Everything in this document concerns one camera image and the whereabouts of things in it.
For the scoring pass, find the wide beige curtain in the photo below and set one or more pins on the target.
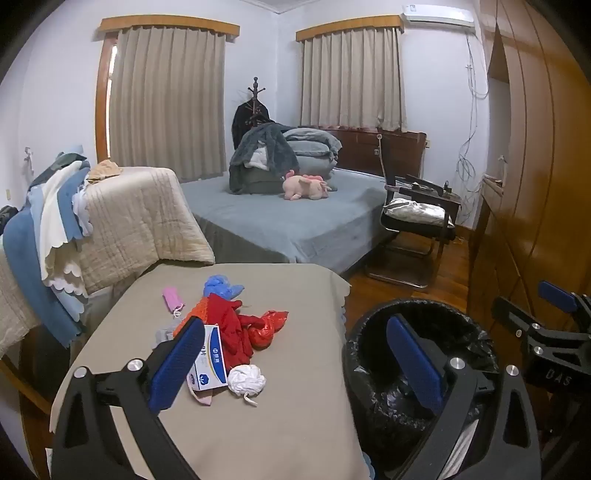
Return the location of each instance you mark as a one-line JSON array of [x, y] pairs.
[[166, 101]]

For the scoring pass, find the dark cloth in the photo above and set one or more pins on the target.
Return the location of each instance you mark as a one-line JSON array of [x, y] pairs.
[[7, 219]]

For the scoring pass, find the bed with grey sheet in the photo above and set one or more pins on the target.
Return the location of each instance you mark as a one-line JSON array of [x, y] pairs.
[[277, 221]]

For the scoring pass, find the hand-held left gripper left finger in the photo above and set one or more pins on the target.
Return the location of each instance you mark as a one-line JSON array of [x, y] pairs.
[[178, 364]]

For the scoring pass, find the red cloth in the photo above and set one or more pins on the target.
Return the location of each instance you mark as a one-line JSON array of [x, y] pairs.
[[228, 323]]

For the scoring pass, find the wooden headboard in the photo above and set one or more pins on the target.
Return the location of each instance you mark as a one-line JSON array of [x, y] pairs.
[[401, 152]]

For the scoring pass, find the pink face mask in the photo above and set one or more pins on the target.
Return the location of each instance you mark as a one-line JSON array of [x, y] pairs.
[[171, 299]]

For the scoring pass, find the white air conditioner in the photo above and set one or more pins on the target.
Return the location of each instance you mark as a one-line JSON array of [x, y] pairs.
[[438, 16]]

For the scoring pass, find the silver seat cushion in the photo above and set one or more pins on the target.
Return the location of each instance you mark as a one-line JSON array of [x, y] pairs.
[[415, 211]]

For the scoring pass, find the trash bin with black bag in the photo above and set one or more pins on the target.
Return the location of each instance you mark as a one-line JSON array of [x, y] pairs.
[[369, 369]]

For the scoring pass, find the white wall hook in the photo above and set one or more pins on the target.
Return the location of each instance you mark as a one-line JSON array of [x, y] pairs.
[[28, 159]]

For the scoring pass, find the dark jacket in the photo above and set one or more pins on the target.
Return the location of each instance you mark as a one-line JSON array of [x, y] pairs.
[[241, 122]]

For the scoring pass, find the grey sock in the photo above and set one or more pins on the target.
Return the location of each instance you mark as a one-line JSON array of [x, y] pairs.
[[164, 336]]

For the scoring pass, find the white box with blue print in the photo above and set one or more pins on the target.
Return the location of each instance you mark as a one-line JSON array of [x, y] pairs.
[[210, 364]]

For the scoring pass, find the folded grey quilt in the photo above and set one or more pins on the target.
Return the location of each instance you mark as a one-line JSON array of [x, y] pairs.
[[311, 147]]

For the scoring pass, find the wooden wardrobe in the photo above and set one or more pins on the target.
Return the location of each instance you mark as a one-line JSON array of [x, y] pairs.
[[535, 161]]

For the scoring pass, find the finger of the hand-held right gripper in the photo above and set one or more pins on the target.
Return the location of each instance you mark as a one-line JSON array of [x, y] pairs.
[[556, 295], [512, 316]]

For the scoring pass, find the tan hat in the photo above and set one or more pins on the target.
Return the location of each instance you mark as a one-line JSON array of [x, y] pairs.
[[105, 170]]

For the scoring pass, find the beige quilted blanket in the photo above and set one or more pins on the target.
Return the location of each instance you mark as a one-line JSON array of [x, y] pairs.
[[134, 217]]

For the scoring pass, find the wooden coat rack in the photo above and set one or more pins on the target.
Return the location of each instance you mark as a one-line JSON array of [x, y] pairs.
[[255, 90]]

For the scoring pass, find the narrow beige curtain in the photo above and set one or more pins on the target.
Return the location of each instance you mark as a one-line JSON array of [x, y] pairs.
[[353, 78]]

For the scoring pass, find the dark grey fleece blanket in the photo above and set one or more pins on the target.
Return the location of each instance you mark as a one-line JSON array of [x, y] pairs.
[[268, 143]]

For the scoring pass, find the wooden window frame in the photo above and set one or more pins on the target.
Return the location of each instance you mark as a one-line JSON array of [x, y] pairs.
[[102, 101]]

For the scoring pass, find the dark side table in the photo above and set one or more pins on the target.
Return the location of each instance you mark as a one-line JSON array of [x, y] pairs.
[[450, 198]]

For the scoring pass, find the long wooden curtain pelmet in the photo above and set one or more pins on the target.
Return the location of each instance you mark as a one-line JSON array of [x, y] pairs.
[[168, 25]]

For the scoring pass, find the black metal frame chair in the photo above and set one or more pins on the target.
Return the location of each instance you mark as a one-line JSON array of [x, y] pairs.
[[415, 230]]

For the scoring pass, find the wooden chair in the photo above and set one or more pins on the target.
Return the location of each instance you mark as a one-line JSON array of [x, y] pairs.
[[32, 397]]

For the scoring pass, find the red plastic bag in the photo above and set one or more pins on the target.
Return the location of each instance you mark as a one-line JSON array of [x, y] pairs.
[[268, 325]]

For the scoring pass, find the blue plastic bag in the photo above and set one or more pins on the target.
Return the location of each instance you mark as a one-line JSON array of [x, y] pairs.
[[219, 286]]

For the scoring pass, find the short wooden curtain pelmet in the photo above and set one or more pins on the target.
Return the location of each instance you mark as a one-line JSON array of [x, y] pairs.
[[348, 28]]

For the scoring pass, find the blue and white scalloped cloth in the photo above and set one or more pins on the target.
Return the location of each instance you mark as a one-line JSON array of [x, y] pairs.
[[41, 221]]

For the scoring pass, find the white tissue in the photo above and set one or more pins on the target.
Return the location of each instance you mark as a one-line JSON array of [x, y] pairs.
[[247, 378]]

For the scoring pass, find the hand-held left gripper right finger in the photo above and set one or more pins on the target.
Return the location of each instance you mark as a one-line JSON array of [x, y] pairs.
[[415, 364]]

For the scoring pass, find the pink plush toy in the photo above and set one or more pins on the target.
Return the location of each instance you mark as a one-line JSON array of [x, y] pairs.
[[304, 185]]

